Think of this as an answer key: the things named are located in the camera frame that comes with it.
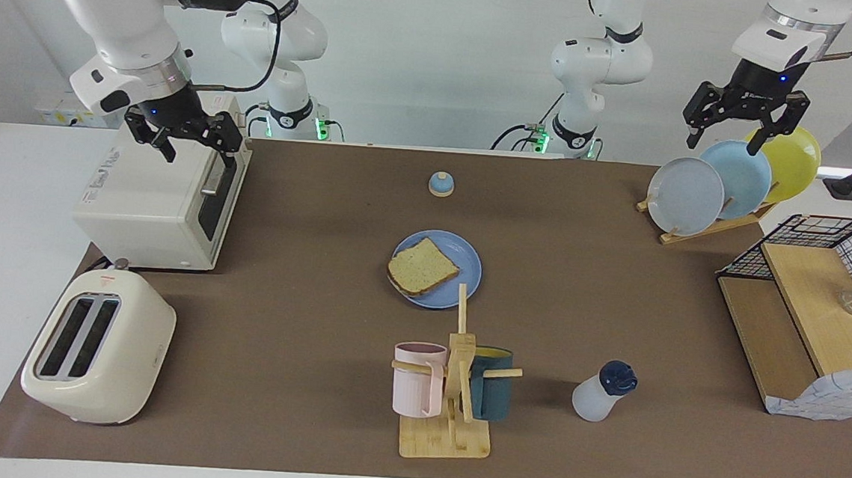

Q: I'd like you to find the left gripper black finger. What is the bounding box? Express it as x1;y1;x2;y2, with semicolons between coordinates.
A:
681;80;735;153
747;89;812;161

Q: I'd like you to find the pink mug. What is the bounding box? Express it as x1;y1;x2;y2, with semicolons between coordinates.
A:
390;340;450;420

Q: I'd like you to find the teal mug yellow inside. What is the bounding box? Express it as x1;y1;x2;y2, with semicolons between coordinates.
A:
466;346;515;423

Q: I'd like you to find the wooden dish rack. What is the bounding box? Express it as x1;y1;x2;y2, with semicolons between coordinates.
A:
634;192;778;253

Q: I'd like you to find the white power strip box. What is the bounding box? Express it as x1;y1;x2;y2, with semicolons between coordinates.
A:
33;88;99;129

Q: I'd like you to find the white toaster oven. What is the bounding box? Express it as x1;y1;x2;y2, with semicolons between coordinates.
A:
68;85;257;276

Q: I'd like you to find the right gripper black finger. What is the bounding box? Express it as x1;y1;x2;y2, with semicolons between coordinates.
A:
196;110;248;156
121;111;180;165

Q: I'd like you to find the cream two-slot toaster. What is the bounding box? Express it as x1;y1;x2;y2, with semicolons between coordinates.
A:
17;253;181;430

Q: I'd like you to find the wooden shelf black wire basket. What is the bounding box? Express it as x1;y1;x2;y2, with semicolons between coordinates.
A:
707;209;852;420

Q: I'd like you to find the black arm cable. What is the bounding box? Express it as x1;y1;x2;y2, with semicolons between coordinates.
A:
813;0;852;65
195;0;284;99

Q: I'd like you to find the yellow plate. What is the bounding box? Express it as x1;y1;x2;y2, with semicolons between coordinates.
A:
741;120;824;207

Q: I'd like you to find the grey-blue plate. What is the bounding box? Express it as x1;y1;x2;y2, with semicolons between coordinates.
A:
644;154;728;239

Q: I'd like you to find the toasted bread slice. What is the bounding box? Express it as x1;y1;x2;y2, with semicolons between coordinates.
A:
385;235;462;300

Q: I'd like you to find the brown table mat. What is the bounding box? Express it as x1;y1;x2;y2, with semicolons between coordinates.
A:
0;117;852;478

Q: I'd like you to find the light blue plate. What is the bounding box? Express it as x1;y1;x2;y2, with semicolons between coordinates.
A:
696;138;775;224

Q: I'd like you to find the white grid-pattern cloth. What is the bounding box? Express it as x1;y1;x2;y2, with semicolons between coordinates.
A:
763;361;852;423

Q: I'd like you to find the wooden mug rack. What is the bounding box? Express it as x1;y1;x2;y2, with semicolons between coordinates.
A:
385;279;530;466

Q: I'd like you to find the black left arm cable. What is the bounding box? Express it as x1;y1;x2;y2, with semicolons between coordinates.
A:
813;0;852;65

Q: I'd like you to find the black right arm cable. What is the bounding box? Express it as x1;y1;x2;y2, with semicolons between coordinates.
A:
195;0;284;99

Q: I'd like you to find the translucent seasoning bottle blue cap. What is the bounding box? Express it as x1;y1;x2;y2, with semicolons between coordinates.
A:
571;357;640;426

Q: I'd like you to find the blue round plate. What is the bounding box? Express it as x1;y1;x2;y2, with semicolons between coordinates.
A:
388;227;485;313

